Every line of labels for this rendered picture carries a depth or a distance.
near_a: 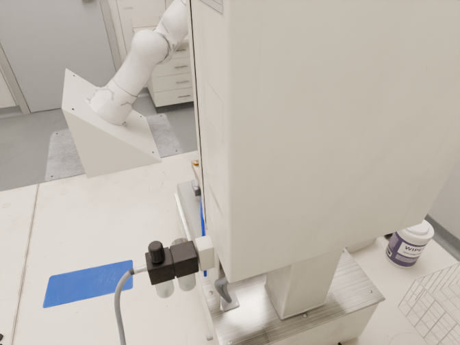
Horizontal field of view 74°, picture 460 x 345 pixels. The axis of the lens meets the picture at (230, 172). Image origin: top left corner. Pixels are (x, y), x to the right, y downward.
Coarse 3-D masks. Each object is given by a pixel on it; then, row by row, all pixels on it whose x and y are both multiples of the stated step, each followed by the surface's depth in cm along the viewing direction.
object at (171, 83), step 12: (180, 48) 291; (180, 60) 298; (156, 72) 296; (168, 72) 301; (180, 72) 305; (156, 84) 303; (168, 84) 308; (180, 84) 312; (156, 96) 310; (168, 96) 315; (180, 96) 319; (192, 96) 324
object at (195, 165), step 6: (192, 162) 69; (198, 162) 68; (192, 168) 70; (198, 168) 67; (198, 174) 66; (198, 180) 66; (204, 222) 55; (204, 228) 55; (204, 234) 55; (204, 270) 56; (204, 276) 56
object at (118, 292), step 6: (126, 276) 51; (120, 282) 52; (120, 288) 52; (114, 294) 53; (114, 300) 53; (114, 306) 53; (120, 312) 55; (120, 318) 55; (120, 324) 55; (120, 330) 55; (120, 336) 55; (120, 342) 55
